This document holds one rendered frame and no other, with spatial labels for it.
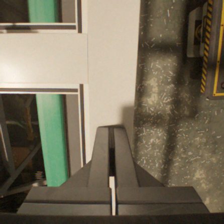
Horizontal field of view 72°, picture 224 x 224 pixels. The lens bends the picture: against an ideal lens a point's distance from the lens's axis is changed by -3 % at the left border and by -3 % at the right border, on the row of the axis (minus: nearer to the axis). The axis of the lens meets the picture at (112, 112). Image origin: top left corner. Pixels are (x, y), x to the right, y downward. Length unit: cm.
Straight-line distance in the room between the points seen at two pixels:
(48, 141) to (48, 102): 6
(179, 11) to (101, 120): 110
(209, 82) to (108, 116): 79
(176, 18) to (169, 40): 13
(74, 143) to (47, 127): 5
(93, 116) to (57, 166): 15
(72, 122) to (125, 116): 11
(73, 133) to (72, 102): 5
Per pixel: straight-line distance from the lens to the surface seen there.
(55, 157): 27
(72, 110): 24
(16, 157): 108
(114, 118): 15
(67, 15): 24
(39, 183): 104
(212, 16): 91
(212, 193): 182
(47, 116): 24
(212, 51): 90
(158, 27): 114
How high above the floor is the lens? 108
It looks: 73 degrees down
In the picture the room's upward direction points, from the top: 176 degrees clockwise
